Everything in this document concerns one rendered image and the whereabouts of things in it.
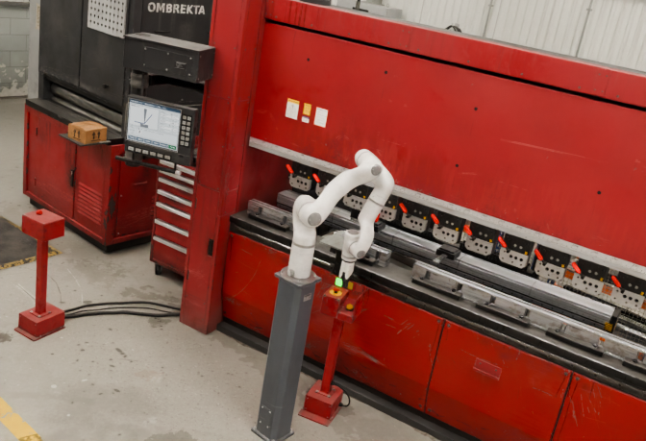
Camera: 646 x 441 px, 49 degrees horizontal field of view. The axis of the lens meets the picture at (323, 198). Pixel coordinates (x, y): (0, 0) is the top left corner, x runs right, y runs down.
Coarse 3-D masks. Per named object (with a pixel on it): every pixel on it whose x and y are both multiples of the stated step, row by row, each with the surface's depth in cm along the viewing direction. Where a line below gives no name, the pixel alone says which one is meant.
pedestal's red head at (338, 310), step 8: (344, 288) 419; (328, 296) 407; (336, 296) 408; (344, 296) 412; (360, 296) 408; (328, 304) 408; (336, 304) 406; (344, 304) 414; (352, 304) 413; (360, 304) 414; (320, 312) 411; (328, 312) 409; (336, 312) 407; (344, 312) 407; (352, 312) 409; (344, 320) 407; (352, 320) 405
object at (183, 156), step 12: (132, 96) 434; (180, 108) 428; (192, 108) 429; (180, 120) 430; (192, 120) 428; (180, 132) 432; (192, 132) 430; (132, 144) 443; (144, 144) 441; (180, 144) 434; (192, 144) 434; (156, 156) 441; (168, 156) 439; (180, 156) 436; (192, 156) 438
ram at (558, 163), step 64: (320, 64) 426; (384, 64) 405; (448, 64) 386; (256, 128) 460; (320, 128) 435; (384, 128) 413; (448, 128) 393; (512, 128) 374; (576, 128) 358; (640, 128) 342; (448, 192) 401; (512, 192) 381; (576, 192) 364; (640, 192) 348; (576, 256) 371; (640, 256) 355
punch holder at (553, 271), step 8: (544, 248) 379; (552, 248) 377; (544, 256) 379; (552, 256) 377; (560, 256) 375; (568, 256) 373; (536, 264) 382; (552, 264) 379; (560, 264) 376; (536, 272) 383; (544, 272) 381; (552, 272) 379; (560, 272) 376; (560, 280) 377
